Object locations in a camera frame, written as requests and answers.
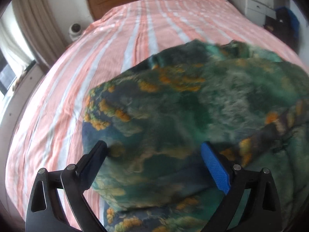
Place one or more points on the beige curtain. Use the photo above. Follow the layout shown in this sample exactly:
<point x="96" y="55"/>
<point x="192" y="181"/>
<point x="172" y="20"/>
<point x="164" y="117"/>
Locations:
<point x="40" y="29"/>

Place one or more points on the white desk with drawers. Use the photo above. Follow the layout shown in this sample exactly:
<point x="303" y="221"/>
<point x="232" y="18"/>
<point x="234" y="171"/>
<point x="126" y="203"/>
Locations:
<point x="254" y="11"/>

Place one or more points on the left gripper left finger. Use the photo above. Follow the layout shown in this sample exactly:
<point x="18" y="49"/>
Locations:
<point x="45" y="211"/>

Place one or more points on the small white fan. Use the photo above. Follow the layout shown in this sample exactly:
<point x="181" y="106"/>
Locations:
<point x="75" y="31"/>

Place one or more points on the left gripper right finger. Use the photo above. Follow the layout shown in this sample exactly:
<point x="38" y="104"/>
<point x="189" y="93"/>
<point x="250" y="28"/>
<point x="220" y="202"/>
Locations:
<point x="262" y="211"/>

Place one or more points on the white window bench cabinet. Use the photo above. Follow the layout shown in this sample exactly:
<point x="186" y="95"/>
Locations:
<point x="15" y="101"/>

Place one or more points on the green patterned silk jacket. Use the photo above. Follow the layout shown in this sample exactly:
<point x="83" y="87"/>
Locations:
<point x="247" y="102"/>

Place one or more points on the pink striped bed cover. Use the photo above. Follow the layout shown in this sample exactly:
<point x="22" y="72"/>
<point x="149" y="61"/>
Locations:
<point x="49" y="134"/>

